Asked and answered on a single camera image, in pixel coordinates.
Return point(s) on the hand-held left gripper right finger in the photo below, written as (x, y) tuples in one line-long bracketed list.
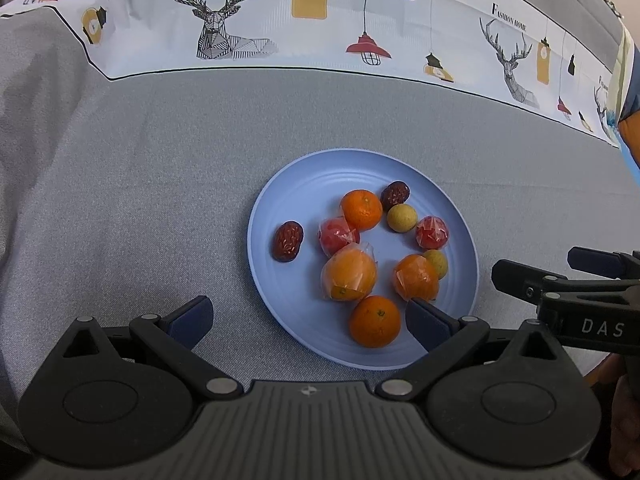
[(425, 323)]

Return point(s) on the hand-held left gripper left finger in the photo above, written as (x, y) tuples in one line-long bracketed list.
[(192, 321)]

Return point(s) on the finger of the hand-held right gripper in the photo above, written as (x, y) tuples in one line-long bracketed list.
[(595, 260), (520, 277)]

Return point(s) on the plastic-wrapped orange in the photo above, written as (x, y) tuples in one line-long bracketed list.
[(348, 272), (416, 276)]

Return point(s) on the small bare tangerine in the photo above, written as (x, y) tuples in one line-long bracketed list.
[(375, 321), (361, 209)]

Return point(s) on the small yellow plum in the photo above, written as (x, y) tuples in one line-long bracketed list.
[(437, 262), (402, 217)]

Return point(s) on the plastic-wrapped red tomato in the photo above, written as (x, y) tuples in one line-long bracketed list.
[(337, 236), (432, 232)]

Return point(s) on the dried red date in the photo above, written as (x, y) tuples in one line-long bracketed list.
[(287, 241), (395, 195)]

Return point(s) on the blue round plate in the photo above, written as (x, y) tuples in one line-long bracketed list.
[(310, 195)]

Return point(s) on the orange and blue cloth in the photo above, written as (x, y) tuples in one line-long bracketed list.
[(631, 125)]

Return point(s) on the grey printed tablecloth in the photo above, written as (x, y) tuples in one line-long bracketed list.
[(150, 185)]

